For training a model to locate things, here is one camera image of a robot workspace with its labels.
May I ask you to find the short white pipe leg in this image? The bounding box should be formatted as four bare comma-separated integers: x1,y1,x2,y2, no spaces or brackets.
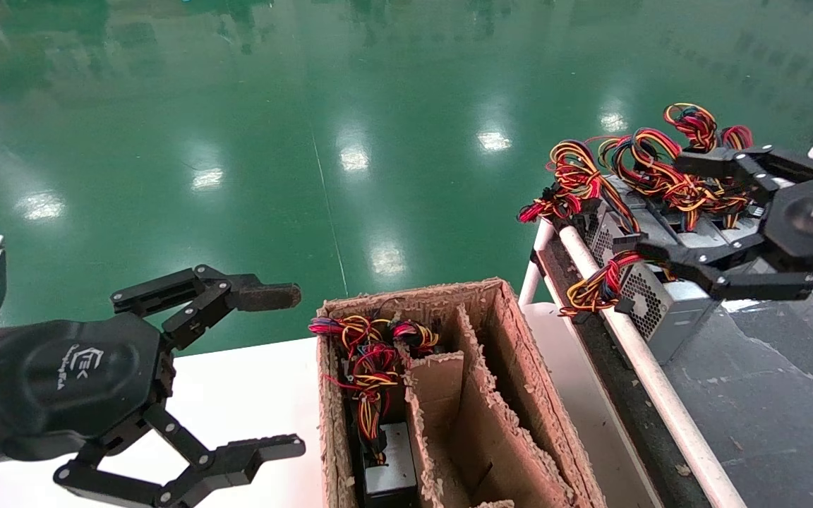
518,219,555,306

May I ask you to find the black table frame bar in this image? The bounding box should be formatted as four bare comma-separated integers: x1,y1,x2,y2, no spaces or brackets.
539,236,677,508

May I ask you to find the silver power supply with wires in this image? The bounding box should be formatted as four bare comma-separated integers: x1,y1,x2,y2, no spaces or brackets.
594,102,767,251
517,140,721,365
308,314,444,385
336,346,420,503

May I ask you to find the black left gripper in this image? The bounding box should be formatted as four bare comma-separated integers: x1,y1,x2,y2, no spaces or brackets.
0,265,307,508

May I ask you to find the worn cardboard divider box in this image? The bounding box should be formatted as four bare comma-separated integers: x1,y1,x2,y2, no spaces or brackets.
316,277,608,508

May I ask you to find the long white pipe rail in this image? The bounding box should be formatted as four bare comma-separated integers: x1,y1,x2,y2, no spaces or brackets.
558,224,747,508

